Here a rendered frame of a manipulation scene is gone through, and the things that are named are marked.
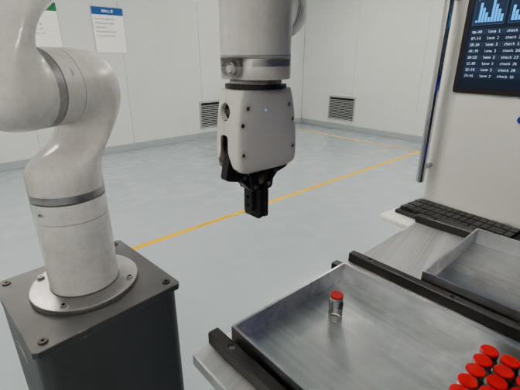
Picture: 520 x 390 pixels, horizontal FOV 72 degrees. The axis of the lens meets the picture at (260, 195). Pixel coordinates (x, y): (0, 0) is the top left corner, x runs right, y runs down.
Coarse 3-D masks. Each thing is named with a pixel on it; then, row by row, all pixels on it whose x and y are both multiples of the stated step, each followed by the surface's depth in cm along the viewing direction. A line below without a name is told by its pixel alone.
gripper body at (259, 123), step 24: (240, 96) 40; (264, 96) 42; (288, 96) 44; (240, 120) 41; (264, 120) 43; (288, 120) 45; (240, 144) 41; (264, 144) 44; (288, 144) 46; (240, 168) 42; (264, 168) 45
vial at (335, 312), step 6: (330, 300) 56; (336, 300) 54; (342, 300) 55; (330, 306) 55; (336, 306) 55; (342, 306) 55; (330, 312) 55; (336, 312) 55; (342, 312) 56; (330, 318) 56; (336, 318) 55
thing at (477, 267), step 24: (480, 240) 79; (504, 240) 76; (432, 264) 66; (456, 264) 72; (480, 264) 72; (504, 264) 72; (456, 288) 60; (480, 288) 64; (504, 288) 64; (504, 312) 55
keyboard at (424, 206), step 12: (408, 204) 115; (420, 204) 115; (432, 204) 115; (408, 216) 112; (432, 216) 106; (444, 216) 107; (456, 216) 107; (468, 216) 106; (480, 228) 99; (492, 228) 99; (504, 228) 99; (516, 228) 99
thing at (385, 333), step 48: (336, 288) 64; (384, 288) 60; (240, 336) 49; (288, 336) 53; (336, 336) 53; (384, 336) 53; (432, 336) 53; (480, 336) 50; (288, 384) 43; (336, 384) 45; (384, 384) 45; (432, 384) 45
